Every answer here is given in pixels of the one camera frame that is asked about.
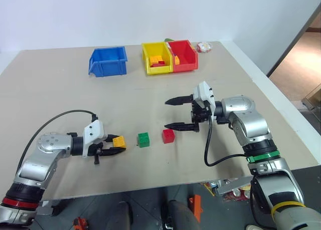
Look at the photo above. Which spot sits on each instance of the red toy brick cube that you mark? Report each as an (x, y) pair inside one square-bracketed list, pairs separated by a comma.
[(168, 136)]

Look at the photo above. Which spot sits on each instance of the yellow plastic storage bin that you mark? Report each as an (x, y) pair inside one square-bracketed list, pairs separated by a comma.
[(156, 49)]

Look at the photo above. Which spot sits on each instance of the blue plastic storage bin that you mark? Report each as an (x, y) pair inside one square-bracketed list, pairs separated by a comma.
[(110, 64)]

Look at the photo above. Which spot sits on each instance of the round red white object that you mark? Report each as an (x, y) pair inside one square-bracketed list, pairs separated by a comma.
[(204, 47)]

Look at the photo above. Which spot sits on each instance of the green plastic object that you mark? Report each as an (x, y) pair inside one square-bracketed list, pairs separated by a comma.
[(168, 39)]

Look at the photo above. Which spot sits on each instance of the flat red toy brick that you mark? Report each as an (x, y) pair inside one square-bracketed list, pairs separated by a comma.
[(159, 63)]

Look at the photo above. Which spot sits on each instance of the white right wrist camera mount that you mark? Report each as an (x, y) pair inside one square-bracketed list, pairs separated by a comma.
[(203, 92)]

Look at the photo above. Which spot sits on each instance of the white shoe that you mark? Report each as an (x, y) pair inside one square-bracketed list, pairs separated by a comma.
[(253, 227)]

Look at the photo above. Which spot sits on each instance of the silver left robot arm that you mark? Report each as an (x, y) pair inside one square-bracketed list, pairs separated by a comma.
[(32, 165)]

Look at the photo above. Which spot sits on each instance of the orange plastic tool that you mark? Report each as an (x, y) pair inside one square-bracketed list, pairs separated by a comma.
[(196, 206)]

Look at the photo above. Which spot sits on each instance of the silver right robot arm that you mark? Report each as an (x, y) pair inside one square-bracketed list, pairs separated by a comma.
[(250, 124)]

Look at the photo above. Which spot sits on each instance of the orange yellow toy brick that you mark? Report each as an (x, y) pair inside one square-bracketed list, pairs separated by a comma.
[(156, 58)]

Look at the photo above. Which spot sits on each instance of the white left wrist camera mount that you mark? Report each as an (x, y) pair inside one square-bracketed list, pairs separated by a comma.
[(94, 131)]

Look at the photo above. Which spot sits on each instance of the red plastic storage bin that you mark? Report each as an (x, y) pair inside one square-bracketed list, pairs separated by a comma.
[(185, 54)]

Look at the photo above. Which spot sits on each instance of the grey metal table bracket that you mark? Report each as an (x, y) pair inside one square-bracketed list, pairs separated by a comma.
[(47, 208)]

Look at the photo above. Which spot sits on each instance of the colourful packaging pile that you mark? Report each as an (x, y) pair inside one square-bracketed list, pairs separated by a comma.
[(238, 194)]

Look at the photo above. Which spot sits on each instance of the silver metal table bracket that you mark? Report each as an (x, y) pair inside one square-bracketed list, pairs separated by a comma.
[(233, 185)]

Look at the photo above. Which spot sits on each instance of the green toy brick cube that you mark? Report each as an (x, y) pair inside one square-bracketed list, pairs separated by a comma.
[(143, 139)]

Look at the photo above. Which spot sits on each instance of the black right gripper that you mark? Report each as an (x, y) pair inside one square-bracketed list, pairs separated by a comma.
[(200, 113)]

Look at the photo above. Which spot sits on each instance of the dark rounded shape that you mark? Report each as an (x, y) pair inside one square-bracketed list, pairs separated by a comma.
[(180, 216)]

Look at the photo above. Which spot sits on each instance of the metal cabinet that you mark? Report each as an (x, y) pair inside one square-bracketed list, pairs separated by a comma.
[(313, 97)]

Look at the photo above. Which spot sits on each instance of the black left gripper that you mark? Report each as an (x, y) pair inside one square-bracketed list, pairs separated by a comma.
[(96, 152)]

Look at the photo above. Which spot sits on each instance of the small orange toy brick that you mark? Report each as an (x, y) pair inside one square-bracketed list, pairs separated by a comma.
[(177, 60)]

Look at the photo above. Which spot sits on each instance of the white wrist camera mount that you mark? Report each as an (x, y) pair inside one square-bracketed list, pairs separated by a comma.
[(94, 131), (203, 92)]

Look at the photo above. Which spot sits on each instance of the yellow toy brick cube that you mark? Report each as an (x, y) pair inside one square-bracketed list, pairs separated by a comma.
[(119, 141)]

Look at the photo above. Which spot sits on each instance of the red orange clamp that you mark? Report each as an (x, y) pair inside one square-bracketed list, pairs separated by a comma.
[(80, 223)]

